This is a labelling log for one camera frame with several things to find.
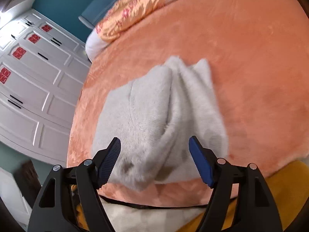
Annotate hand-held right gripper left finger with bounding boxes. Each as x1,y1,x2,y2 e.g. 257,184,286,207
27,137,121,232

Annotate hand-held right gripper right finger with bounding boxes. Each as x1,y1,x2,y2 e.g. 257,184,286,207
189,136,283,232

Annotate white sweater with black hearts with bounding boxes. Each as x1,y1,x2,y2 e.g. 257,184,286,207
91,55,230,191

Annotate cream bed sheet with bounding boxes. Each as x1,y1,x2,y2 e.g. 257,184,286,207
101,197,210,232

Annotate dark brown board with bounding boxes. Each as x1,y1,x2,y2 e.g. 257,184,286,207
13,161,41,208

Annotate person's yellow clothing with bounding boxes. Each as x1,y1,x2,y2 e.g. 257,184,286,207
72,159,309,232

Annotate white low cabinet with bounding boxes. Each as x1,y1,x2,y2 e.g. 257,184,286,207
0,167,33,225

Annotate white panelled wardrobe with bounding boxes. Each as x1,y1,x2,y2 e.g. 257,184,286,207
0,8,92,166

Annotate orange plush blanket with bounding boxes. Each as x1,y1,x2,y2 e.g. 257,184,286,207
66,0,309,208

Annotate orange floral satin pillow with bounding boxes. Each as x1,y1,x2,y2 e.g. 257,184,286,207
96,0,174,43

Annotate blue padded headboard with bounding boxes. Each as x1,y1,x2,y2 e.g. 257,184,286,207
78,0,143,31

